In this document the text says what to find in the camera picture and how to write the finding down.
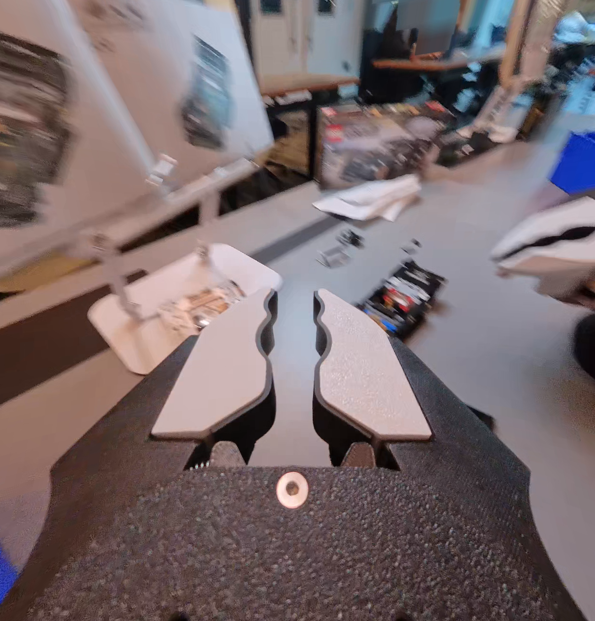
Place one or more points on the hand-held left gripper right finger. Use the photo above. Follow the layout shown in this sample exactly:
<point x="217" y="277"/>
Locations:
<point x="370" y="378"/>

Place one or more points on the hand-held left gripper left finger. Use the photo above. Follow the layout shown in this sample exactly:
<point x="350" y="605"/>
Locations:
<point x="215" y="378"/>

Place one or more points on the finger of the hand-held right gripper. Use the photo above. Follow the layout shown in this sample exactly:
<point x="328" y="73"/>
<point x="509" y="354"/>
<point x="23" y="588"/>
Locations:
<point x="569" y="257"/>
<point x="559" y="218"/>

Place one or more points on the lego car model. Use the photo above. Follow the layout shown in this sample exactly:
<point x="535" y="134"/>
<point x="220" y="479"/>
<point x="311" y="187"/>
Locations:
<point x="404" y="299"/>

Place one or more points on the lego instruction booklet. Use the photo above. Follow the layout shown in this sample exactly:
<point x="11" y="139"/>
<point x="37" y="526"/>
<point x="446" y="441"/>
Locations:
<point x="113" y="97"/>

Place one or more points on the lego sticker sheet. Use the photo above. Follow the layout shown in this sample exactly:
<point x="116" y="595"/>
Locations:
<point x="200" y="306"/>

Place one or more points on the clear lego windshield piece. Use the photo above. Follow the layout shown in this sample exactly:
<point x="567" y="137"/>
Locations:
<point x="331" y="257"/>

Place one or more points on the small black lego assembly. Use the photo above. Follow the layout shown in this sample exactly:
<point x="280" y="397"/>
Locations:
<point x="351" y="238"/>

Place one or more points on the lego set box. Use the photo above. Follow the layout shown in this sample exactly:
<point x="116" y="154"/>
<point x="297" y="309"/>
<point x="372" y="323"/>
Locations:
<point x="385" y="141"/>

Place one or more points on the white stand rod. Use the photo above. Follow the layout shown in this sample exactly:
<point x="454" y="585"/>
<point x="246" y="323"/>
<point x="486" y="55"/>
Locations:
<point x="208" y="223"/>
<point x="121" y="286"/>

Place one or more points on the crumpled white paper bag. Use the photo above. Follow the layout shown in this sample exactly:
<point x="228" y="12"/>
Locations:
<point x="370" y="199"/>

